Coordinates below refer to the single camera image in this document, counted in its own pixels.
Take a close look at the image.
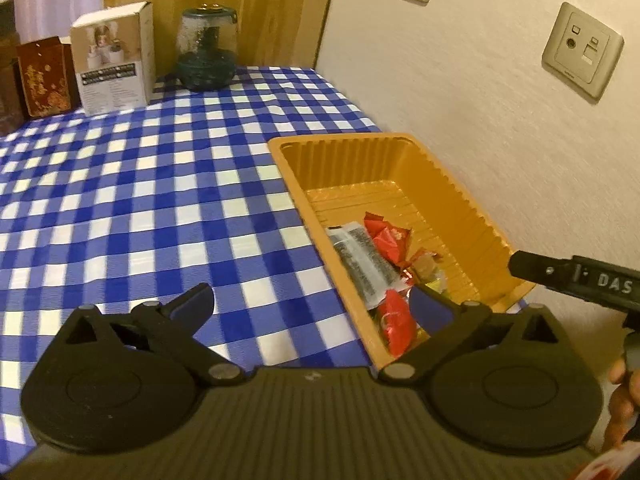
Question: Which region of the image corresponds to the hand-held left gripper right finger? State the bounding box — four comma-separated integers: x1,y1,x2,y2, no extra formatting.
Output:
375,283,573,387

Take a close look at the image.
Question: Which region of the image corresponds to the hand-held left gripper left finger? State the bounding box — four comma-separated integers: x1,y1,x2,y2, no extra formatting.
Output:
52,282,246,387

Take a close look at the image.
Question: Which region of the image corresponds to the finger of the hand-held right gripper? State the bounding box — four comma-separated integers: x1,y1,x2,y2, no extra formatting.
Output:
507,250,576,294

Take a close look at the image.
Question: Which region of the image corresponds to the large red snack packet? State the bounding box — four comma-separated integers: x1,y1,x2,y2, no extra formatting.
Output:
375,290,419,359

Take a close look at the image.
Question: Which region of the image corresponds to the brown candy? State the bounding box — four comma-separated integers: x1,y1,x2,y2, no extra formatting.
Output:
414,250,445,281

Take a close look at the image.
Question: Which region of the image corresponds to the red pillow snack packet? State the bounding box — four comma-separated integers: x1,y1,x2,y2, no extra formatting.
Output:
362,212,414,267

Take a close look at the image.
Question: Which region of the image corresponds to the grey black snack packet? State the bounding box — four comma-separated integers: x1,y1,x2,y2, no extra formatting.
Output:
326,224,402,307

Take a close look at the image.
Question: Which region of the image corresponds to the orange plastic tray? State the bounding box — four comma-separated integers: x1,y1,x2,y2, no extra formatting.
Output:
267,133,536,369

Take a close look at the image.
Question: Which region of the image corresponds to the person's right hand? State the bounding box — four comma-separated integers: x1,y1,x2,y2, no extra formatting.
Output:
602,357,640,454

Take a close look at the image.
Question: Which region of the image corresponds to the blue white checked tablecloth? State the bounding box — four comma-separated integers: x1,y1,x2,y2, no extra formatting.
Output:
0,65,538,461

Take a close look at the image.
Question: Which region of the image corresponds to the red white clothing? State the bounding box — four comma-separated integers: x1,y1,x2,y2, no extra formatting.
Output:
570,447,631,480

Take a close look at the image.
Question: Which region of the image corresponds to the glass jar with dark base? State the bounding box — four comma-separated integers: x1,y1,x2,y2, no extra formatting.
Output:
175,4,238,92

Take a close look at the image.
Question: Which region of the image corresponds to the white cardboard box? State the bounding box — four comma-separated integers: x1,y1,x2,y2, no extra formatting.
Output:
69,1,157,116

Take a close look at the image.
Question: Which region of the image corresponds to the red gold printed tin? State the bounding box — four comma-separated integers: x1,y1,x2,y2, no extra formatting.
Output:
16,36,83,120

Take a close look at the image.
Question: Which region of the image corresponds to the brown metal canister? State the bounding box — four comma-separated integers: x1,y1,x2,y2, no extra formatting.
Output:
0,0,26,136

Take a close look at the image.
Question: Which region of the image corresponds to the wooden cabinet panel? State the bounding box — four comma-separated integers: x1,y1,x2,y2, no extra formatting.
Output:
103,0,341,69

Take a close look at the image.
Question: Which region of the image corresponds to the beige wall data socket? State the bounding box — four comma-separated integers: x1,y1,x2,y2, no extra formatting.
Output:
542,2,625,101

